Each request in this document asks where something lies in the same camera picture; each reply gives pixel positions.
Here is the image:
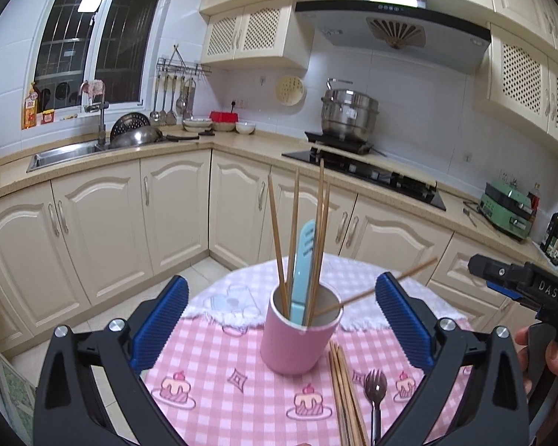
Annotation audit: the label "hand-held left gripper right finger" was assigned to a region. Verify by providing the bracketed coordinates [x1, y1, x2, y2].
[374, 272, 532, 446]

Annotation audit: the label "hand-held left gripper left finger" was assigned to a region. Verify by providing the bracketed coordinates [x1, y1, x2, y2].
[33, 275, 189, 446]

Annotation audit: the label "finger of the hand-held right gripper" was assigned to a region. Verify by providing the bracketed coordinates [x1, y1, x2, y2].
[468, 254, 526, 289]
[487, 281, 522, 299]

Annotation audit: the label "bundle of wooden chopsticks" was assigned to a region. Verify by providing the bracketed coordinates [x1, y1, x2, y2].
[328, 339, 370, 446]

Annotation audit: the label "pink utensil holder cup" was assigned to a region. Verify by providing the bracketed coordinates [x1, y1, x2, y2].
[259, 281, 344, 377]

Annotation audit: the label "light blue sheathed knife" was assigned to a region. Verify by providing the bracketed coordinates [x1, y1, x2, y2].
[288, 220, 318, 326]

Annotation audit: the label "green electric cooker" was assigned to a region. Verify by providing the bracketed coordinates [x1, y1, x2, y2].
[479, 180, 535, 241]

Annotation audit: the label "dark green oil bottle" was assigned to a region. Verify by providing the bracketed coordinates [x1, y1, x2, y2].
[543, 203, 558, 262]

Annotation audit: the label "metal fork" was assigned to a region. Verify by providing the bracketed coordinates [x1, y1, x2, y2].
[363, 369, 388, 446]

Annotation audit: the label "dark sauce bottle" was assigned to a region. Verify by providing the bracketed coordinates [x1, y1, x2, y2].
[527, 182, 541, 223]

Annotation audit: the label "pink checkered tablecloth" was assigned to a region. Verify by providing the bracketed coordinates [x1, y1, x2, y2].
[142, 309, 475, 446]

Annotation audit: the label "cream lower kitchen cabinets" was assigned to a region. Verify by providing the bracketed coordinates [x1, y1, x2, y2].
[0, 149, 540, 354]

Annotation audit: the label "black gas hob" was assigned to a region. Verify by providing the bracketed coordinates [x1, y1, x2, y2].
[281, 149, 447, 211]

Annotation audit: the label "white storage rack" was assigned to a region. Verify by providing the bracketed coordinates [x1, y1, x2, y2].
[0, 334, 35, 446]

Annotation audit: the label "black induction cooker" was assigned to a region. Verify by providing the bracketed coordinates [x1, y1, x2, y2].
[304, 130, 387, 155]

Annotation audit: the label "stainless steel sink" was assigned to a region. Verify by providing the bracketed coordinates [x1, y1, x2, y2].
[26, 142, 105, 172]

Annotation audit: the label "beige kitchen countertop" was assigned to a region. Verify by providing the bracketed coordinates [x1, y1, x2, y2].
[0, 127, 558, 284]

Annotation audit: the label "steel colander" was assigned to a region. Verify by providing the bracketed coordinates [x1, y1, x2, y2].
[110, 112, 152, 142]

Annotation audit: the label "kitchen faucet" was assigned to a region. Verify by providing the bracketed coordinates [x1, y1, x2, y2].
[80, 81, 110, 149]

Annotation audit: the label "hanging steel skimmer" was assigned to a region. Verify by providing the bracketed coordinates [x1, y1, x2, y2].
[159, 74, 169, 125]

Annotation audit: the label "hanging steel spatula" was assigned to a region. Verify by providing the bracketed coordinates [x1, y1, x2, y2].
[166, 74, 179, 125]

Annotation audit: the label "hanging steel ladle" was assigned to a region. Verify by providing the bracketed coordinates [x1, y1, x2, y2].
[149, 74, 161, 122]

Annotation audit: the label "stainless steel steamer pot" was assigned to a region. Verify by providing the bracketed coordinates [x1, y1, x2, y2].
[320, 78, 381, 139]

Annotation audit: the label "hanging steel turner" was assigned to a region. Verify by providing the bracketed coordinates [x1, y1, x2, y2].
[183, 79, 196, 120]

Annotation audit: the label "pink cloth on faucet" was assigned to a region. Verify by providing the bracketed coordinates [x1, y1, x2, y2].
[80, 80, 107, 105]

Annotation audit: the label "yellow seasoning packet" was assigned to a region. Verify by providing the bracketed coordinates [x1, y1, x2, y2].
[22, 83, 40, 130]

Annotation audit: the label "yellow round steamer plate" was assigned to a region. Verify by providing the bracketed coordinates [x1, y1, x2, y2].
[276, 74, 306, 104]

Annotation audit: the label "range hood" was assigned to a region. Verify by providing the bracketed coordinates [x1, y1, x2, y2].
[295, 0, 492, 75]

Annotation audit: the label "kitchen window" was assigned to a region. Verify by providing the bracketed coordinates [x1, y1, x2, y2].
[30, 0, 173, 119]

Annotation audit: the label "small lattice door corner cabinet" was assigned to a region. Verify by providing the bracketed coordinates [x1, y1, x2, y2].
[200, 0, 314, 70]

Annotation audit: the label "steel wok with black handle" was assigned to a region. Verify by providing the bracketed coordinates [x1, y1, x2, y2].
[109, 126, 200, 149]

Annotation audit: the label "large lattice door wall cabinets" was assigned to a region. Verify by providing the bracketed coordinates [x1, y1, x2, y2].
[474, 23, 558, 159]

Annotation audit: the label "wall utensil rack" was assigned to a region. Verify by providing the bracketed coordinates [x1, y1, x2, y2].
[157, 56, 212, 77]

